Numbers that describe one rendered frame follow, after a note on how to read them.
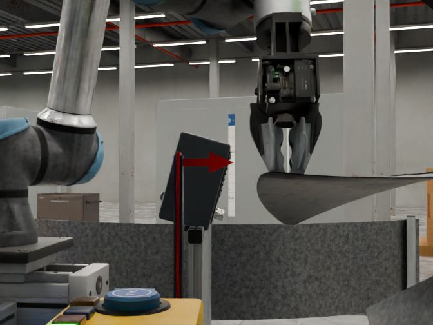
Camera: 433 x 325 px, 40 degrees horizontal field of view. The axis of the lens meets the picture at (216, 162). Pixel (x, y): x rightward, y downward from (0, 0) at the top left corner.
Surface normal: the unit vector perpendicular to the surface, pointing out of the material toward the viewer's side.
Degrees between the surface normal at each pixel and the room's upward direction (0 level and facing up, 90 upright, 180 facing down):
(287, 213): 154
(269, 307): 90
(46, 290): 90
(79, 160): 106
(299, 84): 72
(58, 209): 90
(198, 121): 90
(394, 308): 55
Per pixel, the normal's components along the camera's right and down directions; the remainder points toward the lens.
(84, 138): 0.74, 0.26
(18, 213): 0.82, -0.31
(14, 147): 0.74, -0.04
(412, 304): -0.68, -0.58
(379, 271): 0.43, -0.01
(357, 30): -0.30, -0.01
